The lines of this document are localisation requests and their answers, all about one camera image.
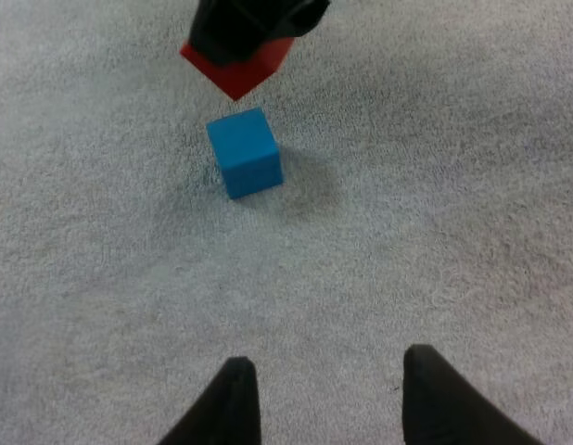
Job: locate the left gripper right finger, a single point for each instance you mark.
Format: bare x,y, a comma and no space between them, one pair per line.
444,403

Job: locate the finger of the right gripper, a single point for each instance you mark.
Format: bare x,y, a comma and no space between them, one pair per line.
293,16
224,32

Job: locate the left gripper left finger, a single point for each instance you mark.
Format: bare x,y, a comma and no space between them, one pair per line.
226,408

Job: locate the red cube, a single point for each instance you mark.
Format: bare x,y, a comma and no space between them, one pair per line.
242,76

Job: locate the blue cube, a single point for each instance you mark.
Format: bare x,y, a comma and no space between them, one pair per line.
247,155

